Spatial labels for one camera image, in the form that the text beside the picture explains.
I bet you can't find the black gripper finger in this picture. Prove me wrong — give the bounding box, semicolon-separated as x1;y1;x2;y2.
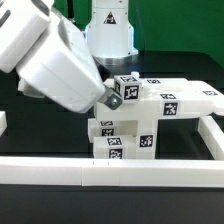
94;57;111;80
99;86;122;110

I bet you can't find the white chair backrest frame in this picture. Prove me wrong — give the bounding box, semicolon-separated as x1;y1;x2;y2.
94;78;224;121

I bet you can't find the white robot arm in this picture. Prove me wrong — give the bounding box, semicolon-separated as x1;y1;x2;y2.
0;0;122;113

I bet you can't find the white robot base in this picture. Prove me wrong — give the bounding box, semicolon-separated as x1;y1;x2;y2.
85;0;138;65

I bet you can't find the white fence right wall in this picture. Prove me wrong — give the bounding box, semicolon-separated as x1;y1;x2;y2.
198;116;224;161

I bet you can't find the white fence wall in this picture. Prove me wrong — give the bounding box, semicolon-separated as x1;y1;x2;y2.
0;111;7;136
0;156;224;188
198;116;224;161

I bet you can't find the white fence left wall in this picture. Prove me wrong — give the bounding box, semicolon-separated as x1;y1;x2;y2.
0;111;7;136

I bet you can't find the white fence front wall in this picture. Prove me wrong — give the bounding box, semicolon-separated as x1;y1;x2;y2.
0;156;224;188

